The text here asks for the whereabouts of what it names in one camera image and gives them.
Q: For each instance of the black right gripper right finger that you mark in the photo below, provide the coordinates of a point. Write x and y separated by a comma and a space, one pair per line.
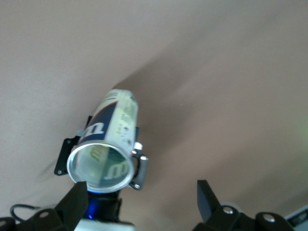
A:
216, 216

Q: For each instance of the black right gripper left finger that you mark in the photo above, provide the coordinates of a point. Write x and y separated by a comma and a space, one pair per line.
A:
69, 209

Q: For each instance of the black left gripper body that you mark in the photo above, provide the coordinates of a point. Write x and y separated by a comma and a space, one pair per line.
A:
108, 207

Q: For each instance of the clear blue-white tennis ball can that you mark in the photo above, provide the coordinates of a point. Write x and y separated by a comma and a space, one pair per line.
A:
115, 115

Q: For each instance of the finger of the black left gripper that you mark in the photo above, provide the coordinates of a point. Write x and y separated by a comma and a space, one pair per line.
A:
63, 158
144, 168

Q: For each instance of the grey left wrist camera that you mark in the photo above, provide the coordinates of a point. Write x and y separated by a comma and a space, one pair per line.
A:
106, 226

